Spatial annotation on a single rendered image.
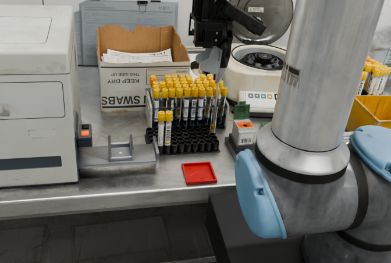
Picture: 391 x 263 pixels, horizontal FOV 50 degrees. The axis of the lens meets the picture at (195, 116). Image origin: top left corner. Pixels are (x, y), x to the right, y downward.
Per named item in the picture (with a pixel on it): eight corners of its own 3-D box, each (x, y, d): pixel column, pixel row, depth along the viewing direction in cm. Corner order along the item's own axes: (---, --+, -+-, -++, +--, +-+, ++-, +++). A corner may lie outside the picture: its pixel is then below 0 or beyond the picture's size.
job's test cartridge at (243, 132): (236, 152, 101) (240, 130, 98) (230, 141, 105) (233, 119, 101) (252, 150, 102) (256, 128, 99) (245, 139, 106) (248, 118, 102)
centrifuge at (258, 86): (226, 117, 118) (231, 77, 111) (216, 72, 143) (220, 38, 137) (309, 120, 120) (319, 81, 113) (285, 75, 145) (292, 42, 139)
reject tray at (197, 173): (187, 185, 91) (187, 182, 91) (181, 166, 97) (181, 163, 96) (217, 182, 93) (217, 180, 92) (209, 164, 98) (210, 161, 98)
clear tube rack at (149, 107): (149, 132, 108) (150, 107, 104) (145, 113, 116) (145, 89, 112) (226, 128, 112) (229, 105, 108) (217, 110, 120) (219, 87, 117)
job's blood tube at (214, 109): (209, 142, 105) (213, 107, 100) (208, 139, 106) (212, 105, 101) (214, 141, 106) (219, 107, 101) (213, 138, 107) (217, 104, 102)
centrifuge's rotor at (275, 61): (239, 86, 123) (242, 63, 119) (232, 64, 136) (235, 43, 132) (291, 88, 124) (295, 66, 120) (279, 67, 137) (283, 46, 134)
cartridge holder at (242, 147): (235, 162, 99) (237, 150, 98) (224, 141, 107) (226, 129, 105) (257, 160, 101) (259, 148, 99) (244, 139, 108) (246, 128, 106)
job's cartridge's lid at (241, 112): (235, 102, 99) (234, 101, 100) (234, 120, 101) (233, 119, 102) (251, 101, 100) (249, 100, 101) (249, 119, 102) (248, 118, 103)
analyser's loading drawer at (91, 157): (60, 174, 88) (59, 153, 85) (63, 155, 93) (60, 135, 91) (158, 167, 92) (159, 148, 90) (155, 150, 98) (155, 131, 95)
